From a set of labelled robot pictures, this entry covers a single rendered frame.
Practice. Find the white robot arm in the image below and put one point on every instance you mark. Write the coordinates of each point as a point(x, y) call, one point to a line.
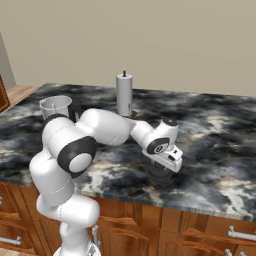
point(100, 128)

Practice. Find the brown wooden cabinet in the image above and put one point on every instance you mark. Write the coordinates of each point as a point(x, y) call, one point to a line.
point(3, 95)

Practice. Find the wooden drawer front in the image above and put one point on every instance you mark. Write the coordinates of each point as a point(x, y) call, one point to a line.
point(213, 226)
point(13, 230)

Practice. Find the clear blender jar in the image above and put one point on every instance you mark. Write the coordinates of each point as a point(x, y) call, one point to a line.
point(55, 105)

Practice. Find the wooden cupboard door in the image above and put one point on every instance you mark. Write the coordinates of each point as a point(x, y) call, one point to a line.
point(190, 246)
point(123, 238)

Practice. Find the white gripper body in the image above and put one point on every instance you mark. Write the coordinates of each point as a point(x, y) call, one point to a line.
point(166, 163)

